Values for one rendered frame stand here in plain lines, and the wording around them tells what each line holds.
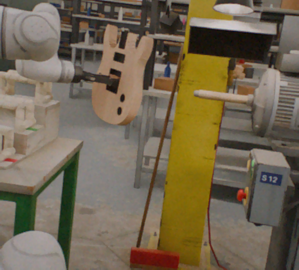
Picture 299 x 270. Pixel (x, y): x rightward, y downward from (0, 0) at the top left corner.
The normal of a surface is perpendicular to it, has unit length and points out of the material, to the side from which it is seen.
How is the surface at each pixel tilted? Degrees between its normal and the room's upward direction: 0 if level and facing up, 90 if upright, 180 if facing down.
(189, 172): 90
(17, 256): 52
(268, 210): 90
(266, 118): 104
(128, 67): 82
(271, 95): 70
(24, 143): 90
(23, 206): 90
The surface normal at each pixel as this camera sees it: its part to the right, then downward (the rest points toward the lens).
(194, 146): -0.14, 0.22
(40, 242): 0.21, -0.96
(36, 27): 0.37, -0.02
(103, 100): -0.80, -0.10
